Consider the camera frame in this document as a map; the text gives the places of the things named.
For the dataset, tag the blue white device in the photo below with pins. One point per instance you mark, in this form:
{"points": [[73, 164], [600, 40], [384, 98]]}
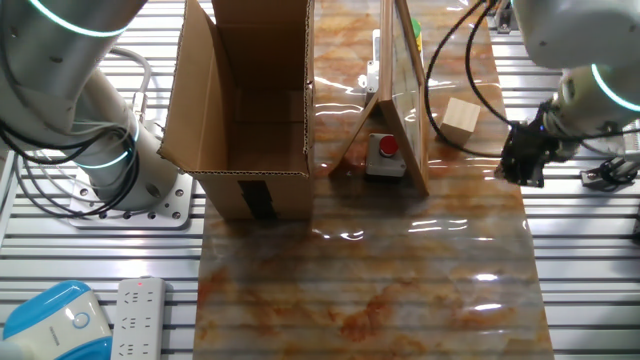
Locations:
{"points": [[50, 325]]}

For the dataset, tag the aluminium camera rail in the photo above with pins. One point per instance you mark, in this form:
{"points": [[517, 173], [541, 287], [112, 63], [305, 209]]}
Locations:
{"points": [[607, 172]]}

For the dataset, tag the white power strip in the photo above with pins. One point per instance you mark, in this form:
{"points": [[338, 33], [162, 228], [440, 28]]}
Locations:
{"points": [[138, 320]]}

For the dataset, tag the light wooden block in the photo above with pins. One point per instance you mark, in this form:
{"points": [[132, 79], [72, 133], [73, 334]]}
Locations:
{"points": [[460, 120]]}

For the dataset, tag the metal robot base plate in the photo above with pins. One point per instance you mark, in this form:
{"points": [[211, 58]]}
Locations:
{"points": [[175, 205]]}

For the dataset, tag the open cardboard box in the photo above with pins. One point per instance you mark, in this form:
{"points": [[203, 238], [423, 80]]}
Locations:
{"points": [[200, 125]]}

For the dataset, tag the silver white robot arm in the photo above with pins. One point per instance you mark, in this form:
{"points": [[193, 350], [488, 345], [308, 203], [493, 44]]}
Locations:
{"points": [[575, 30]]}

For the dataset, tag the orange marble pattern mat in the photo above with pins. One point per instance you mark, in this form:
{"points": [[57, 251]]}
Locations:
{"points": [[375, 280]]}

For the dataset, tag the red emergency stop button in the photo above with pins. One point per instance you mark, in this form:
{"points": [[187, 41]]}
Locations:
{"points": [[385, 162]]}

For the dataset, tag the yellow box green button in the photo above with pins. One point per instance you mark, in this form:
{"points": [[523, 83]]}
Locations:
{"points": [[416, 32]]}

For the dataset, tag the wooden picture frame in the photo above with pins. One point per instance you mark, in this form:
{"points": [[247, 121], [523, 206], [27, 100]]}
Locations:
{"points": [[387, 60]]}

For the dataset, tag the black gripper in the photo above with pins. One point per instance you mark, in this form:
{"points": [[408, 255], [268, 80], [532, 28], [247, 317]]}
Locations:
{"points": [[530, 150]]}

